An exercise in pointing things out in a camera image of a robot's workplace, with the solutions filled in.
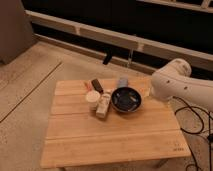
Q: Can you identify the wooden slatted table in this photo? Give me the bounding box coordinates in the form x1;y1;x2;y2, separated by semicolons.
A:
41;77;190;168

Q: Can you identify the grey couch corner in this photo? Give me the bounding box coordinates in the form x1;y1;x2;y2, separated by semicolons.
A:
0;0;36;64

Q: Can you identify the orange small stick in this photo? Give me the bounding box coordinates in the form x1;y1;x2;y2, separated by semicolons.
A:
84;82;92;91

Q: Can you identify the white paper cup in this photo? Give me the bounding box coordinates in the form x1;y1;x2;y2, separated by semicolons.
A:
86;90;101;110

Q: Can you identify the black table leg bracket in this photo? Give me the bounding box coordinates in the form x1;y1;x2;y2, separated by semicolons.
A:
103;50;112;65

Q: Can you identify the black cable on floor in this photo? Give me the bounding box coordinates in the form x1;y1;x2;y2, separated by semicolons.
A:
171;95;213;171

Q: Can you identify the dark ceramic bowl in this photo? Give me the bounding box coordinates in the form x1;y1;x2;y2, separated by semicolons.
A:
111;87;142;113

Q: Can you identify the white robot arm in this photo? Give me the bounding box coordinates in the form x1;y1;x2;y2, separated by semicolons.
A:
150;58;213;112

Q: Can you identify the white rectangular bottle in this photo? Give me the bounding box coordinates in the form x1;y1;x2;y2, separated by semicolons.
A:
96;90;111;119

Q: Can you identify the dark brown bar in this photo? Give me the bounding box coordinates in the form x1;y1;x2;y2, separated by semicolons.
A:
91;79;103;93

